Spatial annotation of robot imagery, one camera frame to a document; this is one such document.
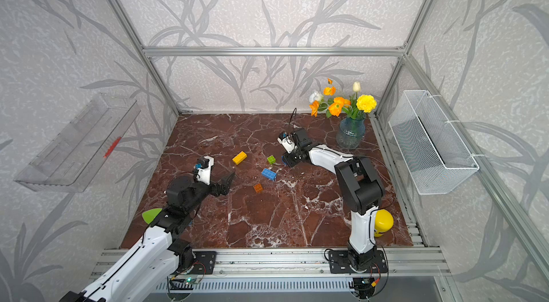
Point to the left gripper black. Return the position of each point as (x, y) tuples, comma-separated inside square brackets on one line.
[(224, 187)]

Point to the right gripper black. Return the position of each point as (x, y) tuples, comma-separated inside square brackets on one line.
[(286, 157)]

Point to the orange small lego brick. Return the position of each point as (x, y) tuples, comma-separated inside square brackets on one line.
[(257, 188)]

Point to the green small lego brick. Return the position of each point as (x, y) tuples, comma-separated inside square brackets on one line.
[(271, 159)]

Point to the light blue long lego brick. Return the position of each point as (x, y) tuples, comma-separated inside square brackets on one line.
[(269, 174)]

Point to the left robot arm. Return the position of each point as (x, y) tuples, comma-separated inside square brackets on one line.
[(160, 252)]

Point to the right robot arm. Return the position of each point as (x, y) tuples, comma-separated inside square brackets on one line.
[(360, 186)]

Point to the yellow long lego brick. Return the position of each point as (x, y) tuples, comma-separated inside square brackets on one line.
[(240, 157)]

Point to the blue glass vase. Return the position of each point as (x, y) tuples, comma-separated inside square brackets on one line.
[(350, 133)]

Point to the orange yellow flower bouquet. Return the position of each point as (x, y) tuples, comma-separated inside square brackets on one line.
[(356, 107)]

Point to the green plastic leaf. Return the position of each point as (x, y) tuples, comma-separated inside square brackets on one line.
[(149, 215)]

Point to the left circuit board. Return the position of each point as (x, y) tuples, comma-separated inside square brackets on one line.
[(184, 284)]

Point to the circuit board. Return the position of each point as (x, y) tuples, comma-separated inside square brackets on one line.
[(184, 284), (363, 288)]

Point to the yellow bottle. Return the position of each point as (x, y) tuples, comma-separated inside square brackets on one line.
[(384, 222)]

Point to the right circuit board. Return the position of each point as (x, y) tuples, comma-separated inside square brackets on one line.
[(363, 288)]

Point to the clear plastic tray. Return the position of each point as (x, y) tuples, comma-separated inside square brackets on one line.
[(69, 163)]

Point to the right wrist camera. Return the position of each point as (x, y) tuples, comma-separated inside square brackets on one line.
[(287, 141)]

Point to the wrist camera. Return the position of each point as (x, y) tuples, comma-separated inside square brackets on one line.
[(287, 141), (203, 169)]

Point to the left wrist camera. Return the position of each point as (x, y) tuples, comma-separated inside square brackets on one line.
[(203, 169)]

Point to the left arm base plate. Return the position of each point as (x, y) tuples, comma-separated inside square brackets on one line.
[(198, 263)]

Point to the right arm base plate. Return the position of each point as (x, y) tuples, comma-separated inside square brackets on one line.
[(350, 262)]

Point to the white wire basket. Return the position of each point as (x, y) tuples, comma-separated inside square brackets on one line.
[(436, 157)]

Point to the aluminium frame crossbar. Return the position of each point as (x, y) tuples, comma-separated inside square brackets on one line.
[(274, 51)]

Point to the aluminium front rail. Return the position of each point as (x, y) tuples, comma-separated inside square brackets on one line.
[(316, 263)]

